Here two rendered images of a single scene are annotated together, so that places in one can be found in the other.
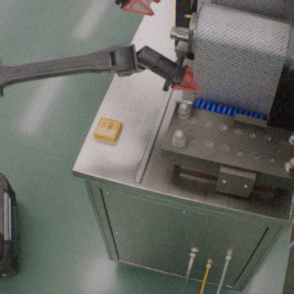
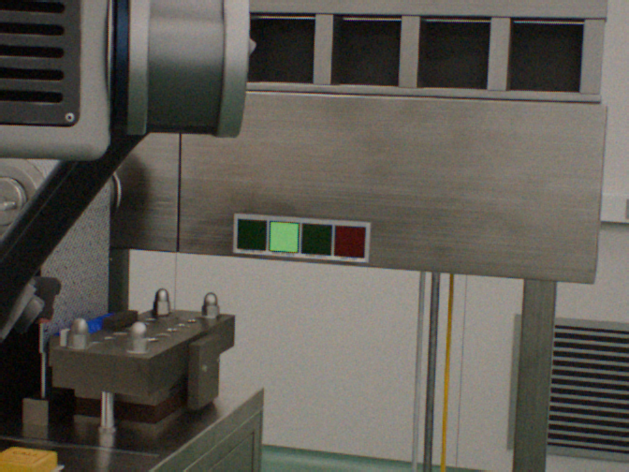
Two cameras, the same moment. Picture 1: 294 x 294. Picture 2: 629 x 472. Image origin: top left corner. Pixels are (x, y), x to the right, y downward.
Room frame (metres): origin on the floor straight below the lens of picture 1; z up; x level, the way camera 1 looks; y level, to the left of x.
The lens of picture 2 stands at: (0.50, 1.65, 1.41)
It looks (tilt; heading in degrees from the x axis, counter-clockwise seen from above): 6 degrees down; 267
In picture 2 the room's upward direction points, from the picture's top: 2 degrees clockwise
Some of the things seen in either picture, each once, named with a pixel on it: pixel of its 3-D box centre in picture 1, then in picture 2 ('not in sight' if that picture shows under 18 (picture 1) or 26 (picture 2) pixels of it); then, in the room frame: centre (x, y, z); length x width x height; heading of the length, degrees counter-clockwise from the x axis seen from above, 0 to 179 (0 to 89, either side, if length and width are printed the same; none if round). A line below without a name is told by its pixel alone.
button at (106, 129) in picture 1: (107, 129); (22, 464); (0.81, 0.12, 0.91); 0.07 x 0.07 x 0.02; 72
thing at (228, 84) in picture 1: (233, 88); (76, 285); (0.79, -0.24, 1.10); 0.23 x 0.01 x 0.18; 72
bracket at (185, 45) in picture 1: (186, 65); not in sight; (0.93, -0.12, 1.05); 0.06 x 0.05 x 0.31; 72
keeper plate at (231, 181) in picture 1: (235, 183); (205, 371); (0.57, -0.23, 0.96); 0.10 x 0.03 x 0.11; 72
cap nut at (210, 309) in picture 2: (293, 163); (210, 303); (0.57, -0.38, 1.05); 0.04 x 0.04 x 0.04
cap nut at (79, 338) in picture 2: (184, 108); (80, 331); (0.76, -0.10, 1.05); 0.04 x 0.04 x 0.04
